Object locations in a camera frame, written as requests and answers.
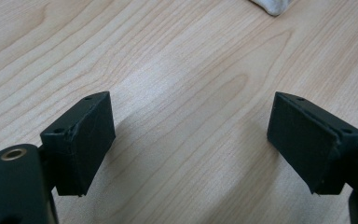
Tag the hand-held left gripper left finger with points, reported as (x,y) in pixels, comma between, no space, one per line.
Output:
(80,146)

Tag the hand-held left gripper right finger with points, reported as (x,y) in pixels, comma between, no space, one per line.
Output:
(307,143)

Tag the white cloth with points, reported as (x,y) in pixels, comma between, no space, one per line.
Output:
(275,6)

